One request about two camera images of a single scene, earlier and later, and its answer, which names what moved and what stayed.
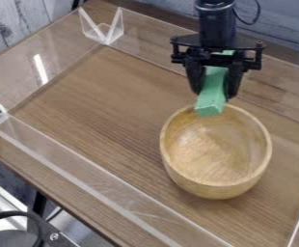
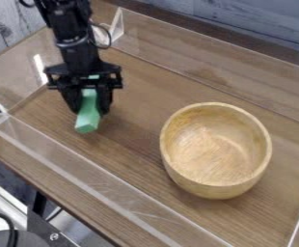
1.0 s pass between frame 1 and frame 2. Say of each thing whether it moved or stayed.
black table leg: stayed
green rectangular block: moved
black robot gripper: moved
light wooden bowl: stayed
